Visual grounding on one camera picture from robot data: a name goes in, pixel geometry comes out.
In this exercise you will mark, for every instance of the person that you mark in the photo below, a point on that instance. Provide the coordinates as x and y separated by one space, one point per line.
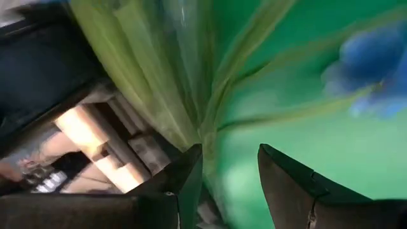
38 73

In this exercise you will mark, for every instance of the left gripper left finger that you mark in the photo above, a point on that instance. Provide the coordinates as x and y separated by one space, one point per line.
95 213

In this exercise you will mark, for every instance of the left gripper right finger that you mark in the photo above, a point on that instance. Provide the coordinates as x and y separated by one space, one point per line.
292 197

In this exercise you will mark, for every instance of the blue flower bunch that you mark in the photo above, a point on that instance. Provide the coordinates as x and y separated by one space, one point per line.
152 79

